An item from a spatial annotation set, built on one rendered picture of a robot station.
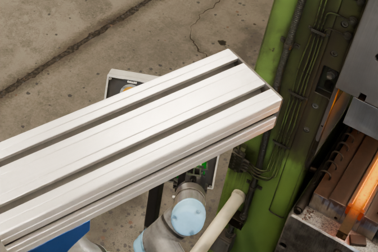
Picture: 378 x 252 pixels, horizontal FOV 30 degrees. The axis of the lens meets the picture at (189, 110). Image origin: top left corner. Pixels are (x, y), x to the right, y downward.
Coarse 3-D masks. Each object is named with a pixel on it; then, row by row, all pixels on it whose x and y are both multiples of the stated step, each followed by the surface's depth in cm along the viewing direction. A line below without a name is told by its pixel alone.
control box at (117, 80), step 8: (112, 72) 194; (120, 72) 196; (128, 72) 197; (112, 80) 191; (120, 80) 191; (128, 80) 191; (136, 80) 191; (144, 80) 191; (112, 88) 192; (120, 88) 192; (104, 96) 193; (208, 160) 196; (216, 160) 196; (208, 168) 197; (216, 168) 197; (208, 176) 198; (208, 184) 198
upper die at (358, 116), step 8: (360, 96) 173; (352, 104) 174; (360, 104) 173; (368, 104) 171; (352, 112) 176; (360, 112) 174; (368, 112) 173; (376, 112) 172; (344, 120) 178; (352, 120) 177; (360, 120) 176; (368, 120) 174; (376, 120) 173; (360, 128) 177; (368, 128) 176; (376, 128) 174; (376, 136) 176
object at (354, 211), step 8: (376, 168) 205; (368, 176) 203; (376, 176) 203; (368, 184) 201; (360, 192) 198; (368, 192) 199; (360, 200) 196; (352, 208) 193; (360, 208) 194; (352, 216) 192; (360, 216) 194; (344, 224) 189; (352, 224) 190; (344, 232) 188; (344, 240) 189
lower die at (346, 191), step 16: (352, 144) 215; (368, 144) 214; (336, 160) 209; (352, 160) 209; (368, 160) 210; (336, 176) 205; (352, 176) 205; (320, 192) 200; (336, 192) 200; (352, 192) 200; (320, 208) 202; (336, 208) 199; (368, 208) 197; (368, 224) 196
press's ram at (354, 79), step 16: (368, 0) 155; (368, 16) 157; (368, 32) 159; (352, 48) 164; (368, 48) 162; (352, 64) 167; (368, 64) 164; (352, 80) 170; (368, 80) 167; (368, 96) 170
